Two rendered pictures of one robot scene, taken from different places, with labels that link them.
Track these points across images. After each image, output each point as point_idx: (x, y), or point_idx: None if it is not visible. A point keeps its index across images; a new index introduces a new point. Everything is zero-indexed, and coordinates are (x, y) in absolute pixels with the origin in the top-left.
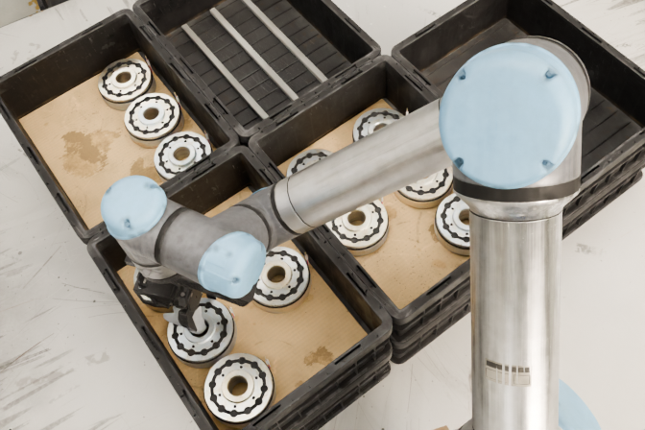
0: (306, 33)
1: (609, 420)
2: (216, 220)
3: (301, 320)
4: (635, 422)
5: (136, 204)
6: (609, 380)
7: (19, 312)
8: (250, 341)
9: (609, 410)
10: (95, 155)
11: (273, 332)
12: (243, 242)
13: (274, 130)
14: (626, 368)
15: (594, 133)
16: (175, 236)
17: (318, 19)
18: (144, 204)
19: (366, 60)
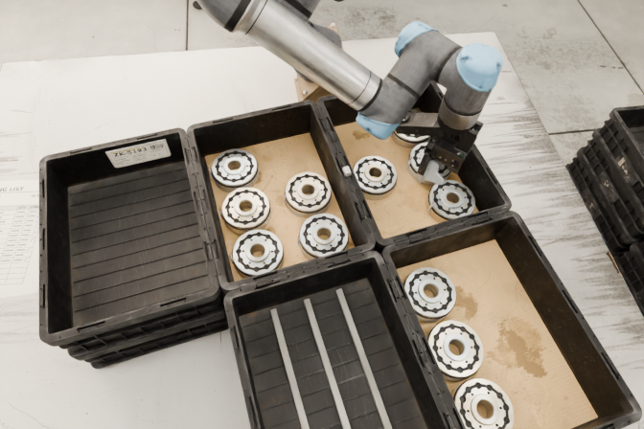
0: (273, 416)
1: (216, 103)
2: (424, 54)
3: (364, 156)
4: (204, 100)
5: (477, 50)
6: (202, 118)
7: (561, 273)
8: (400, 155)
9: (213, 107)
10: (511, 339)
11: (384, 155)
12: (409, 31)
13: (350, 248)
14: (189, 121)
15: (103, 206)
16: (451, 42)
17: (258, 408)
18: (471, 48)
19: (244, 288)
